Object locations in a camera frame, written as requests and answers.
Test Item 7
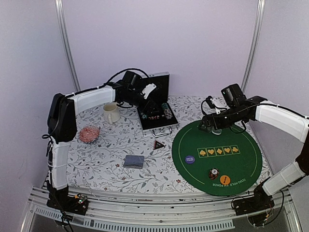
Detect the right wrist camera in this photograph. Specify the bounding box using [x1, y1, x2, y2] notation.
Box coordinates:
[206, 84, 247, 115]

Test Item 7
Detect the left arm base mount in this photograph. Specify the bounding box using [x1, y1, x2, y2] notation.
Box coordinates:
[46, 188, 89, 216]

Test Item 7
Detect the red dice row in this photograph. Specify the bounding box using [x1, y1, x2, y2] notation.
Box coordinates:
[148, 115, 166, 120]

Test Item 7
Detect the red patterned bowl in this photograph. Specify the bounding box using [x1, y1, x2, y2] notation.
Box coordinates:
[79, 125, 100, 143]

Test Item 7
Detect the green round poker mat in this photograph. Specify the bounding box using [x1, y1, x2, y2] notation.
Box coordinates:
[172, 121, 263, 196]

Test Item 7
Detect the orange big blind button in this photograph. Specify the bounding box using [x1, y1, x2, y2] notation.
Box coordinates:
[220, 175, 231, 185]

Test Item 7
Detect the blue playing card deck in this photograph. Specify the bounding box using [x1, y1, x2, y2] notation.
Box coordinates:
[124, 155, 144, 169]

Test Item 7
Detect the aluminium frame post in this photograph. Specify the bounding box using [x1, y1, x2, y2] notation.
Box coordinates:
[54, 0, 81, 92]
[240, 0, 266, 92]

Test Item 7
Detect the orange poker chip stack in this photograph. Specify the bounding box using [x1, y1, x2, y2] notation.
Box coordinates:
[209, 168, 218, 180]

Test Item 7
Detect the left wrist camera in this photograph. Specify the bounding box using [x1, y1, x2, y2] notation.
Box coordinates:
[122, 71, 157, 100]

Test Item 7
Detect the cream ribbed ceramic mug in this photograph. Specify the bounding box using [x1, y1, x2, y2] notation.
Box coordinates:
[103, 102, 121, 124]

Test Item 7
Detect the aluminium poker case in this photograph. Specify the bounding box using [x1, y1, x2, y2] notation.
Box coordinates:
[137, 72, 179, 138]

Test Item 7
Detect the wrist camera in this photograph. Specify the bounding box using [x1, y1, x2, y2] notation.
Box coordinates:
[206, 84, 247, 115]
[122, 71, 157, 100]

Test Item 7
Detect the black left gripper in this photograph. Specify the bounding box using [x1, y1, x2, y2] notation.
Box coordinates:
[124, 89, 162, 116]

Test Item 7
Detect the left aluminium frame post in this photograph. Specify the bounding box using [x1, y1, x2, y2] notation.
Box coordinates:
[54, 0, 81, 92]

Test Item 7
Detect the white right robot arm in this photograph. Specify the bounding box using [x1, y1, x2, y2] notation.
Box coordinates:
[198, 95, 309, 211]

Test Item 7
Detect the triangular all in marker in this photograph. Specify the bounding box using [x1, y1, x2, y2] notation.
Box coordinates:
[153, 140, 166, 150]

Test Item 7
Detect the right aluminium frame post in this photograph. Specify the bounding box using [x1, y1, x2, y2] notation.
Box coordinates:
[240, 0, 266, 92]

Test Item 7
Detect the purple small blind button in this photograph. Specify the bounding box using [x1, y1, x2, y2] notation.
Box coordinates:
[184, 155, 195, 164]

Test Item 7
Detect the front aluminium rail base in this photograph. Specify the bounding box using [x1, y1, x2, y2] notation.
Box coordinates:
[21, 187, 304, 232]

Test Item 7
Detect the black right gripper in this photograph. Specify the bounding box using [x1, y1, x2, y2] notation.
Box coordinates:
[198, 105, 246, 133]

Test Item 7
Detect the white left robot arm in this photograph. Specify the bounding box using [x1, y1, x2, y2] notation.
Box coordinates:
[42, 83, 158, 190]

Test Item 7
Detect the green poker chip stack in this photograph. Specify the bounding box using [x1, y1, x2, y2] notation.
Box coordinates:
[161, 103, 173, 119]

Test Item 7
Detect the clear dealer button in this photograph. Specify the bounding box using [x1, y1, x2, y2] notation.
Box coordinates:
[211, 127, 222, 135]

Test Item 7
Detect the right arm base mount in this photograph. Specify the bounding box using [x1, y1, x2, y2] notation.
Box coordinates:
[231, 186, 275, 227]

